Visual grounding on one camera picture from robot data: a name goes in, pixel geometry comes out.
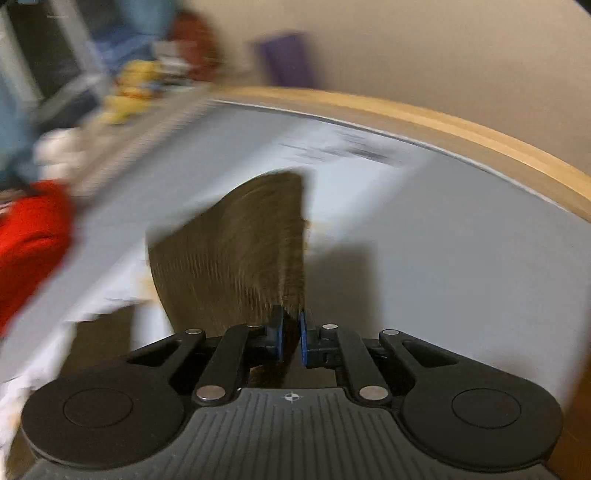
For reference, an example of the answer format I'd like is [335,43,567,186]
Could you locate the maroon cushion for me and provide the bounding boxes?
[168,11,221,83]

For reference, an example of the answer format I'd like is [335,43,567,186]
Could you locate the red folded blanket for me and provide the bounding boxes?
[0,180,78,339]

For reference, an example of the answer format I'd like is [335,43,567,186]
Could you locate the purple box by wall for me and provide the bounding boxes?
[252,30,320,89]

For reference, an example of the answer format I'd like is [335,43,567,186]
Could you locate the brown corduroy pants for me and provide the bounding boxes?
[145,170,313,389]

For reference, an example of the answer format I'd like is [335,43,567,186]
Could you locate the yellow plush toy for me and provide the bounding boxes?
[116,59,163,95]
[100,91,151,126]

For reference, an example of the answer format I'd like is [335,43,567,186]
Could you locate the grey printed bed sheet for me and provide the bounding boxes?
[0,97,591,480]

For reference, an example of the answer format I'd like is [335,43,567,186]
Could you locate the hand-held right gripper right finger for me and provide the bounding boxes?
[299,310,459,408]

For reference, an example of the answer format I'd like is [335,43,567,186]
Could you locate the teal cloth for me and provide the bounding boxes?
[0,76,44,185]

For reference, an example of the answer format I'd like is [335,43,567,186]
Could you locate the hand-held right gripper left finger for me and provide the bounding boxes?
[127,305,285,408]

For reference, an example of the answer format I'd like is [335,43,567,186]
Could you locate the wooden bed frame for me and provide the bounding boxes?
[215,85,591,480]

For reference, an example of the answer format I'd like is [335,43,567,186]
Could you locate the blue hanging cloth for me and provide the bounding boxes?
[98,0,178,61]

